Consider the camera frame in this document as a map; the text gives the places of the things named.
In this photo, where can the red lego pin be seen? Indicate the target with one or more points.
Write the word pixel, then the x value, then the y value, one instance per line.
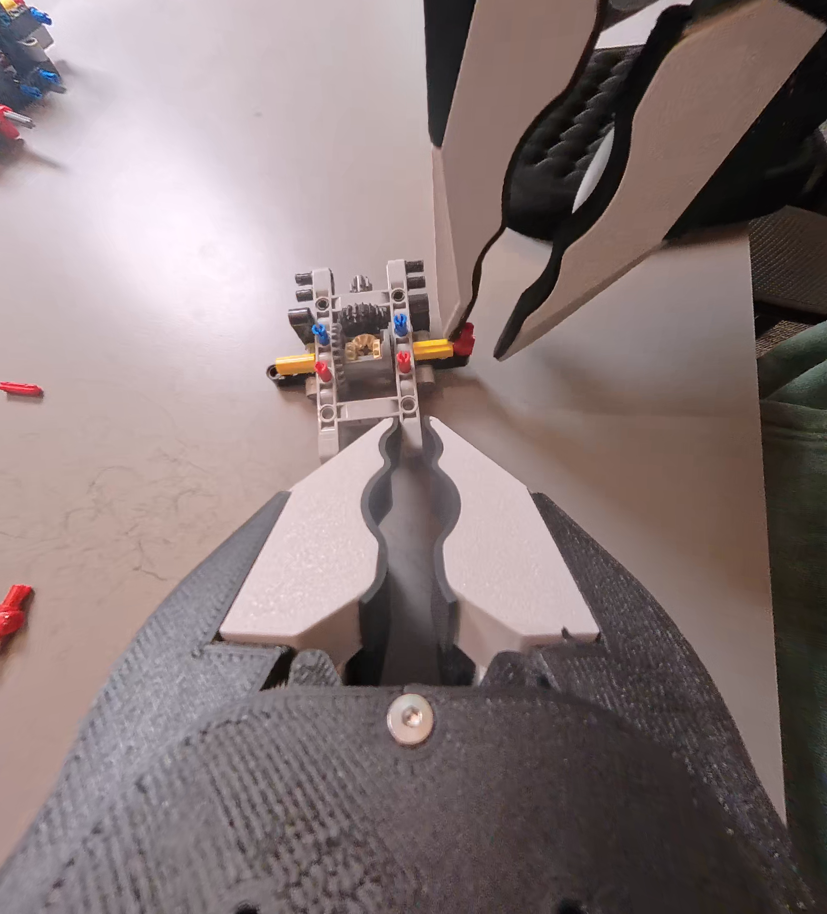
pixel 21 389

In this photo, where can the mesh office chair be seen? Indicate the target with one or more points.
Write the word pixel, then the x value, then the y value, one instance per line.
pixel 799 257

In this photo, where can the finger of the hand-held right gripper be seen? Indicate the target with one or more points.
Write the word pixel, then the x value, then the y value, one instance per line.
pixel 670 157
pixel 499 86

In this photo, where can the grey lego gearbox assembly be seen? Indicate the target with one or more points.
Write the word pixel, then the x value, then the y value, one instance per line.
pixel 363 371

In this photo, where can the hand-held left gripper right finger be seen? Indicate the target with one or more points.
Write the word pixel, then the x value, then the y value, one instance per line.
pixel 520 571

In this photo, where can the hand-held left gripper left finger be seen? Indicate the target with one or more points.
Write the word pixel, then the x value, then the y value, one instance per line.
pixel 292 564

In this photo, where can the black chair armrest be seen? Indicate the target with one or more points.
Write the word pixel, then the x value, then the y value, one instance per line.
pixel 563 164

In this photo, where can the person's green shirt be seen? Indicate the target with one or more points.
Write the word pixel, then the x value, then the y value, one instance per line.
pixel 820 571

